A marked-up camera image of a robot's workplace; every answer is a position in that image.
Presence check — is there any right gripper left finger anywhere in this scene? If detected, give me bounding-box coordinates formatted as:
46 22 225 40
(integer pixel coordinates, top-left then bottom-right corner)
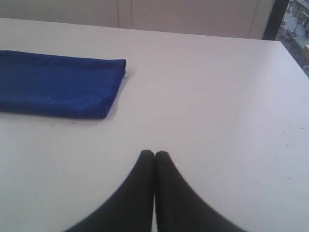
67 150 155 232

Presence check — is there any blue towel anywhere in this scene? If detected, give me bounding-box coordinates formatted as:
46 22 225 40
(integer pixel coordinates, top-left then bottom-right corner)
0 50 126 119

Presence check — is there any black window frame post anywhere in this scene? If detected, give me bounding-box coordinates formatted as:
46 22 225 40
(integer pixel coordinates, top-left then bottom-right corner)
262 0 289 41

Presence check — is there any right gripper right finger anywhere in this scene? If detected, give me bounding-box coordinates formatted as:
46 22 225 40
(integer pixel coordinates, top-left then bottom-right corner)
154 151 243 232

